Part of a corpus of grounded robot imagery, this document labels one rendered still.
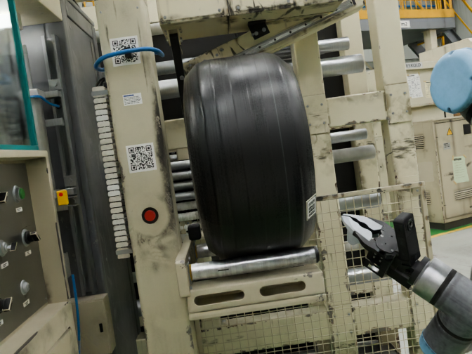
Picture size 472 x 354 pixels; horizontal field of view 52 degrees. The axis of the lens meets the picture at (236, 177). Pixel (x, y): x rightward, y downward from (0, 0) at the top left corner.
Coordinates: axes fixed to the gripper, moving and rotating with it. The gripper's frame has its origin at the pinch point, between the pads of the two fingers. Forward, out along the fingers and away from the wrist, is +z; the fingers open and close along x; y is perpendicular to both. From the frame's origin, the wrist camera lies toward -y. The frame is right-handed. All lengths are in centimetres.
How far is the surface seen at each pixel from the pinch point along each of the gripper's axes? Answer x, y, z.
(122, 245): -31, 26, 47
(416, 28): 759, 290, 251
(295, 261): -5.2, 19.6, 7.1
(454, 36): 879, 329, 214
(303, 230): -2.7, 10.3, 8.6
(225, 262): -17.5, 21.6, 20.7
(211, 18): 31, -11, 75
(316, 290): -6.1, 23.0, -1.2
